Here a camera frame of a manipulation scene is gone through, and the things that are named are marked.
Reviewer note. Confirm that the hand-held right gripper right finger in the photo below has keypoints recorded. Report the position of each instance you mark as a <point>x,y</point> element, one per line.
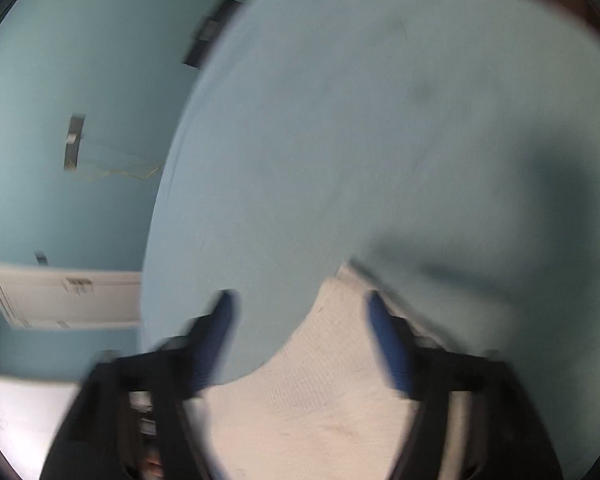
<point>392,350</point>

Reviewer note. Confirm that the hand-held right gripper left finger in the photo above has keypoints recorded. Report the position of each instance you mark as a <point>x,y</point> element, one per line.
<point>215,345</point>

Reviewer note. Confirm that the white small garment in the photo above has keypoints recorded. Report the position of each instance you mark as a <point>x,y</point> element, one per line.
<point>320,385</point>

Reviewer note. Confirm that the white door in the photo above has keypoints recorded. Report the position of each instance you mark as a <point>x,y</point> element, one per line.
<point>60,297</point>

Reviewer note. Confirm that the black flat box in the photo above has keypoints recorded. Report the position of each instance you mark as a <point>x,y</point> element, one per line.
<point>210,30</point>

